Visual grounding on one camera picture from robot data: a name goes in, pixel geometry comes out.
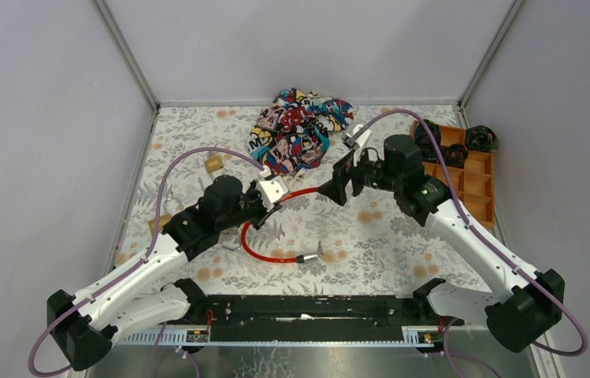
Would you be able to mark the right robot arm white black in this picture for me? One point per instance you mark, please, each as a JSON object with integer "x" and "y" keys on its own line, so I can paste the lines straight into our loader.
{"x": 523, "y": 302}

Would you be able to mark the brass padlock far left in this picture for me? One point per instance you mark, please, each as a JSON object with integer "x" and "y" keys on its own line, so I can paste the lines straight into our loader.
{"x": 166, "y": 211}

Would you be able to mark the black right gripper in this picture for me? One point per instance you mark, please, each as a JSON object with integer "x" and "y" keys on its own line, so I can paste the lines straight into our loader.
{"x": 343, "y": 171}

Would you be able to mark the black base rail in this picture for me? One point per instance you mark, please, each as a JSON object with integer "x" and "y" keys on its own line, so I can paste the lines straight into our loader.
{"x": 313, "y": 319}

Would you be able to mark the brass padlock upper left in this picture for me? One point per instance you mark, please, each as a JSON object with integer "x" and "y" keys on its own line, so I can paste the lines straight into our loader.
{"x": 214, "y": 163}

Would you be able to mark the open steel shackle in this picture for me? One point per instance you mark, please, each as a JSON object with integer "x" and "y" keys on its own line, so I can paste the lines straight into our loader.
{"x": 231, "y": 242}

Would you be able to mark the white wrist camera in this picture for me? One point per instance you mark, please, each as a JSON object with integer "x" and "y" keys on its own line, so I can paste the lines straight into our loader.
{"x": 271, "y": 187}
{"x": 356, "y": 140}

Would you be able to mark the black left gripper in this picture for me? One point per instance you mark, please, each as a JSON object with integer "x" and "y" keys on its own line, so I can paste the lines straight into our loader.
{"x": 264, "y": 213}

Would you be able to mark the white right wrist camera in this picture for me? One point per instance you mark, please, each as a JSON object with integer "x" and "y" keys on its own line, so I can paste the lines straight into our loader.
{"x": 356, "y": 140}

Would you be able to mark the brass padlock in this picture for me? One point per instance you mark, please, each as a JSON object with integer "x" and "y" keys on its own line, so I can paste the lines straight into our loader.
{"x": 214, "y": 163}
{"x": 166, "y": 211}

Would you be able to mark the dark rolled fabric top left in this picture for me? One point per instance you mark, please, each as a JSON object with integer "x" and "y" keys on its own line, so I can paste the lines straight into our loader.
{"x": 427, "y": 138}

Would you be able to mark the dark rolled fabric small centre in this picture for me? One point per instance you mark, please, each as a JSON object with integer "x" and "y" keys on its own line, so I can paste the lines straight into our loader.
{"x": 455, "y": 155}

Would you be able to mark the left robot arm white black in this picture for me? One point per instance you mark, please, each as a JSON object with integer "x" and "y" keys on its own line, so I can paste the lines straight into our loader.
{"x": 86, "y": 325}

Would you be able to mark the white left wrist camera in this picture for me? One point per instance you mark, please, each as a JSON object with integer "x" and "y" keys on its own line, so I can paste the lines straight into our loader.
{"x": 271, "y": 187}

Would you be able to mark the colourful comic print cloth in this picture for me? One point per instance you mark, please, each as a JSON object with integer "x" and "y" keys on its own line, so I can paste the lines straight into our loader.
{"x": 293, "y": 134}

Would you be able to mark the orange wooden compartment tray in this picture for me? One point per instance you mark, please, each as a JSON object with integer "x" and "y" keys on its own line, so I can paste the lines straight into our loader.
{"x": 474, "y": 184}

